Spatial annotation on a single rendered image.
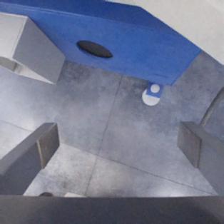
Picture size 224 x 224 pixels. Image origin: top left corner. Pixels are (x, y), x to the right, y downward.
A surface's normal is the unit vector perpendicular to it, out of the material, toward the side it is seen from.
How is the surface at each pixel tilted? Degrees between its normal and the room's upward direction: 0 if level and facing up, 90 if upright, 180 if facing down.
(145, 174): 0
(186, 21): 90
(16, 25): 0
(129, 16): 0
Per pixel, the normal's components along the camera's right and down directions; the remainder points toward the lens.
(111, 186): -0.14, -0.12
